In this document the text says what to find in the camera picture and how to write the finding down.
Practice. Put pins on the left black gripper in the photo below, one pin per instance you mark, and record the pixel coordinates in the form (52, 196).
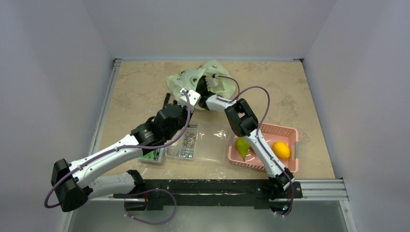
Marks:
(184, 109)

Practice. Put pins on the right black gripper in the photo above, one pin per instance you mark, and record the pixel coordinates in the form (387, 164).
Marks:
(201, 85)

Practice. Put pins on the light green plastic bag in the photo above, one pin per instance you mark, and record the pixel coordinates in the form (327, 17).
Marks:
(189, 79)

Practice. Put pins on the yellow fake fruit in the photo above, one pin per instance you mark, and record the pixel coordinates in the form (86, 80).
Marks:
(243, 147)

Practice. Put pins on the yellow orange fake lemon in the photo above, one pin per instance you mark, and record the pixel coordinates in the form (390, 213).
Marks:
(281, 150)

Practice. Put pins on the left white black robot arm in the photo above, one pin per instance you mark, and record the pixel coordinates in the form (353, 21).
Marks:
(71, 180)

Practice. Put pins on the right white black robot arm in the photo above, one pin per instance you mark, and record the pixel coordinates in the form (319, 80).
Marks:
(245, 124)

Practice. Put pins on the green white small box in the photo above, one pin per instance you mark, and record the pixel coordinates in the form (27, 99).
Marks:
(155, 157)

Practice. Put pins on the clear plastic screw organizer box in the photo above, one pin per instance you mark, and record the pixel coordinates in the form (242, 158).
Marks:
(202, 142)

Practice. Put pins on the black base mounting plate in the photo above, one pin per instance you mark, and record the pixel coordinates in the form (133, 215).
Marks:
(155, 194)

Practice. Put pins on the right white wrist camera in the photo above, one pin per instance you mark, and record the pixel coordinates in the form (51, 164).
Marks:
(212, 80)

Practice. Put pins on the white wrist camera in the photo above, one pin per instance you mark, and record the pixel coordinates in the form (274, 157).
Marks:
(212, 80)
(189, 98)

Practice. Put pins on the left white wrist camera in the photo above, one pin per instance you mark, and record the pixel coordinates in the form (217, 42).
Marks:
(189, 98)

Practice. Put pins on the black T-handle tool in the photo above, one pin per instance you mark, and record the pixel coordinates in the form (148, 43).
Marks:
(166, 100)

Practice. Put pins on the aluminium back frame rail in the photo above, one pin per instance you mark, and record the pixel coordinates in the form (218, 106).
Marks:
(273, 59)

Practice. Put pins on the aluminium frame rail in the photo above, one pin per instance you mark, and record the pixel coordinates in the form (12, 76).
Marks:
(273, 59)
(312, 190)
(98, 130)

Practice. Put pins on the aluminium left frame rail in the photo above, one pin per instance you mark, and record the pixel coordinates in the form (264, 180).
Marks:
(98, 130)

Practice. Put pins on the aluminium front frame rail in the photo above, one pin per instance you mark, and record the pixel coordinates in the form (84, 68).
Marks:
(312, 190)

